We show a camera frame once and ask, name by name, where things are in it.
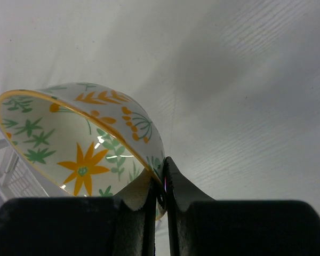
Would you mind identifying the white wire dish rack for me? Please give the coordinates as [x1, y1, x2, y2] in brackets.
[0, 131, 48, 201]

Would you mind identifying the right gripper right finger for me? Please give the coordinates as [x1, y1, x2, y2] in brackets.
[164, 157, 320, 255]

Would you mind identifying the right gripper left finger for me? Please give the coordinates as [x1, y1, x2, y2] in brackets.
[0, 178, 156, 255]

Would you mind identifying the floral white ceramic bowl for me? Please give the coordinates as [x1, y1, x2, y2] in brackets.
[0, 82, 166, 219]

